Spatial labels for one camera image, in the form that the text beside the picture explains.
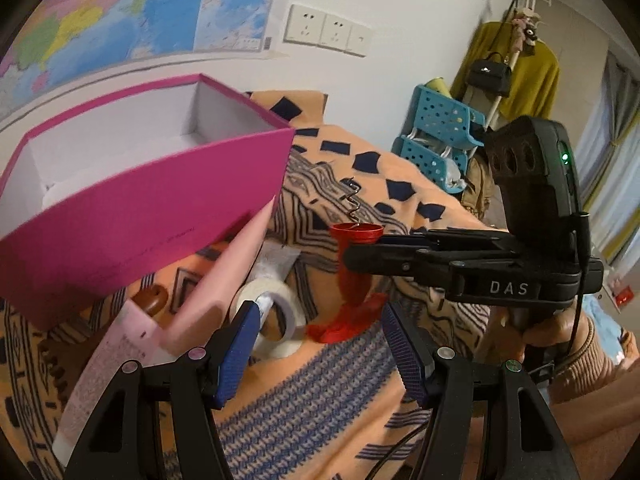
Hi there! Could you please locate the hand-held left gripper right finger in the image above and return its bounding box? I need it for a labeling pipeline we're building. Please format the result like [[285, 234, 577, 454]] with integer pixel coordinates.
[[381, 301, 583, 480]]

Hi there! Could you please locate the orange patterned blanket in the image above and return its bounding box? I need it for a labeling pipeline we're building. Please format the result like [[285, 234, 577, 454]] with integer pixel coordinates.
[[0, 91, 551, 480]]

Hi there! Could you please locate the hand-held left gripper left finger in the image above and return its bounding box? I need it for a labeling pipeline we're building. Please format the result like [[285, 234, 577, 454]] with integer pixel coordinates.
[[62, 300, 263, 480]]

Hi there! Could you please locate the blue perforated plastic basket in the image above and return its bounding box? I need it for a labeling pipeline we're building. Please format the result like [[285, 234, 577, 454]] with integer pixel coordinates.
[[411, 84, 487, 148], [391, 135, 471, 195]]

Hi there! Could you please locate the person's right hand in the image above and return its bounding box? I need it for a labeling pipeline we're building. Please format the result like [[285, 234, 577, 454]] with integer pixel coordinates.
[[492, 306, 588, 362]]

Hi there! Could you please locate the white tape roll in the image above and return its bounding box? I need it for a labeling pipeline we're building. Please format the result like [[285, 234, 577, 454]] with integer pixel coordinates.
[[227, 280, 307, 359]]

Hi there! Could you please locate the yellow-green bottle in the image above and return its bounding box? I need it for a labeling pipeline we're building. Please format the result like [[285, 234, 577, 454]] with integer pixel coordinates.
[[425, 76, 453, 98]]

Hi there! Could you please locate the black cable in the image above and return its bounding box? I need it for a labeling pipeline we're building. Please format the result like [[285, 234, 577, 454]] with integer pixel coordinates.
[[525, 212, 593, 386]]

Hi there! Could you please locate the pale window curtain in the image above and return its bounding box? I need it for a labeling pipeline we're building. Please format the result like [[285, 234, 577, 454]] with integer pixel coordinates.
[[575, 50, 640, 271]]

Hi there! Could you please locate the mostly blue wall map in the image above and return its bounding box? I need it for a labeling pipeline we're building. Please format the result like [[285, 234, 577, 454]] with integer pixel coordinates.
[[197, 0, 287, 53]]

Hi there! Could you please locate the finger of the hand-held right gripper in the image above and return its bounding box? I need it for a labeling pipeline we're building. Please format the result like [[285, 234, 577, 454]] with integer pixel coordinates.
[[381, 229, 517, 252], [343, 243, 522, 292]]

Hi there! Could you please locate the mustard yellow sweater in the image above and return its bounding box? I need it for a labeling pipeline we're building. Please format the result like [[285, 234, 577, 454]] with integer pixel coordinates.
[[450, 21, 561, 133]]

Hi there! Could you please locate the brown wooden object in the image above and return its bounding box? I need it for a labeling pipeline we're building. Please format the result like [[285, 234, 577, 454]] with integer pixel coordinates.
[[131, 284, 168, 318]]

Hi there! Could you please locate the pink tube with white cap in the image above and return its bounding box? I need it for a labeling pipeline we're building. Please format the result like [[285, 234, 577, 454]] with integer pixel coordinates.
[[159, 196, 279, 358]]

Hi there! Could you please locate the red corkscrew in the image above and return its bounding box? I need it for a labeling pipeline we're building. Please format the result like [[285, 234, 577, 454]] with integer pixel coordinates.
[[306, 177, 388, 345]]

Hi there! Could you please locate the magenta cardboard box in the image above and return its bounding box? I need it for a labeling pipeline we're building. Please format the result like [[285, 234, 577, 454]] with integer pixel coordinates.
[[0, 74, 297, 333]]

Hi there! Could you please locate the colourful wall map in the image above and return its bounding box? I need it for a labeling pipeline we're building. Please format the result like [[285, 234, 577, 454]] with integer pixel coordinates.
[[0, 0, 213, 111]]

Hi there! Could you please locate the black handbag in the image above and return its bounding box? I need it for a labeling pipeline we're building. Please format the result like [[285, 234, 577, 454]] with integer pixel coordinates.
[[466, 52, 513, 98]]

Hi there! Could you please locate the white coat rack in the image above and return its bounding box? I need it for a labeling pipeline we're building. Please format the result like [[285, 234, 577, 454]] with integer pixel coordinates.
[[460, 0, 551, 131]]

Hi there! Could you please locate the white plastic packet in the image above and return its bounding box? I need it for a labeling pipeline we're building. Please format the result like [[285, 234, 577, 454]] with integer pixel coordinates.
[[252, 242, 301, 291]]

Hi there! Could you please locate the person's right forearm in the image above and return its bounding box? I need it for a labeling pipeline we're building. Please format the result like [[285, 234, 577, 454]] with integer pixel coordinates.
[[520, 310, 640, 480]]

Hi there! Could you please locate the brown bag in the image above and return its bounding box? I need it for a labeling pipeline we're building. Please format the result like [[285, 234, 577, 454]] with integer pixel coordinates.
[[460, 155, 506, 221]]

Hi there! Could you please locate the small plush pendant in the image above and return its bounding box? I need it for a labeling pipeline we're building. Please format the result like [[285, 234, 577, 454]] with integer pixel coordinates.
[[512, 7, 541, 53]]

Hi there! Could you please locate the pink hand cream tube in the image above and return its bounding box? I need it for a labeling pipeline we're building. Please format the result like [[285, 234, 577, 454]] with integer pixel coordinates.
[[52, 300, 176, 466]]

